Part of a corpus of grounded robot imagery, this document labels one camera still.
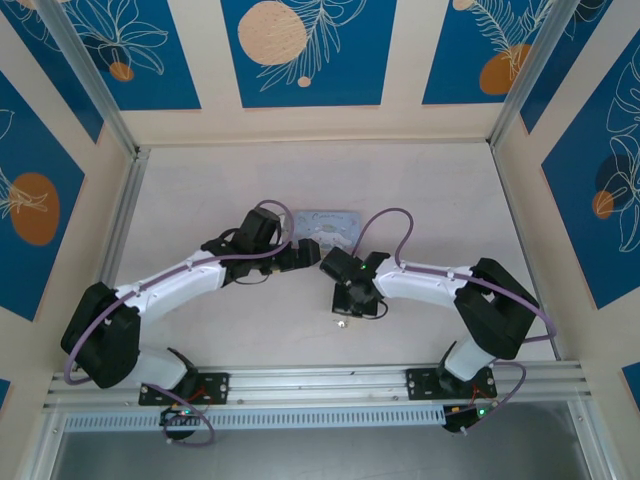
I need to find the cartoon print tin box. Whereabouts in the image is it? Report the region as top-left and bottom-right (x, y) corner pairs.
(292, 208), (365, 254)

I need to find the grey steel panel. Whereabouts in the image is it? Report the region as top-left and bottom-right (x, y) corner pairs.
(47, 424), (596, 480)

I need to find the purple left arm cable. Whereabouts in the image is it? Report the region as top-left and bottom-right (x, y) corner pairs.
(64, 198), (294, 446)

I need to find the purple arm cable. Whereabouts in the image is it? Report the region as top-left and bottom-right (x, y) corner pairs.
(64, 198), (294, 446)
(355, 208), (559, 436)

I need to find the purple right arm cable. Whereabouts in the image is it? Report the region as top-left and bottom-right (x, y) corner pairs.
(355, 208), (559, 436)

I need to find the aluminium cross rail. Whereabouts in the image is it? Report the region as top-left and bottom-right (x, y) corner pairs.
(42, 360), (594, 415)

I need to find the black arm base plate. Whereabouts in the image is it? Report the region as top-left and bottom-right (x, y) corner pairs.
(138, 372), (231, 406)
(406, 367), (499, 401)

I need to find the grey slotted cable duct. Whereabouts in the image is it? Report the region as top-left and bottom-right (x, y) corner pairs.
(62, 405), (449, 434)

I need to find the aluminium table side rail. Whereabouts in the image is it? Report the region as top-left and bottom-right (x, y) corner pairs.
(487, 142), (565, 362)
(99, 147), (152, 289)

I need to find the aluminium frame post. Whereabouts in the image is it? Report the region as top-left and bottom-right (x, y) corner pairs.
(488, 0), (584, 151)
(35, 0), (141, 157)

